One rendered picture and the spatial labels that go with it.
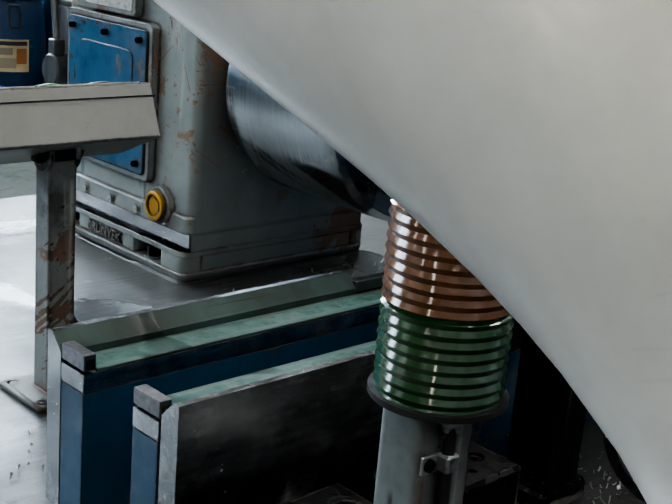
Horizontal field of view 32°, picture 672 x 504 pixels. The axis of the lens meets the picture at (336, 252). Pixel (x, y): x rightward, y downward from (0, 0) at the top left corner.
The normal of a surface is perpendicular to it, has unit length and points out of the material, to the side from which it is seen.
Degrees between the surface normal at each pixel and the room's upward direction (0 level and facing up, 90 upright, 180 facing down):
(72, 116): 66
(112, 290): 0
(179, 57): 90
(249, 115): 103
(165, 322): 45
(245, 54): 126
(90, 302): 0
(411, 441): 90
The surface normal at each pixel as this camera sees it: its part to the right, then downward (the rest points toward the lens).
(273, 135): -0.72, 0.40
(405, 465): -0.73, 0.14
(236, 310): 0.54, -0.49
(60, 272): 0.68, 0.26
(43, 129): 0.66, -0.15
